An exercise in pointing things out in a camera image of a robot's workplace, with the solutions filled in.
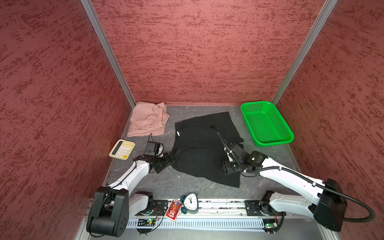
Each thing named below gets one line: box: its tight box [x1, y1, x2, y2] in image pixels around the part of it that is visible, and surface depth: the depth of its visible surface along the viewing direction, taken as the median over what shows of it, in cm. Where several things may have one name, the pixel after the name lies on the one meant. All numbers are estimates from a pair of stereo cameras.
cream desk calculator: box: [108, 139, 136, 160], surface depth 96 cm
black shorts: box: [171, 111, 244, 188], surface depth 100 cm
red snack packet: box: [164, 198, 183, 222], surface depth 74 cm
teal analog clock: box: [180, 192, 199, 214], surface depth 74 cm
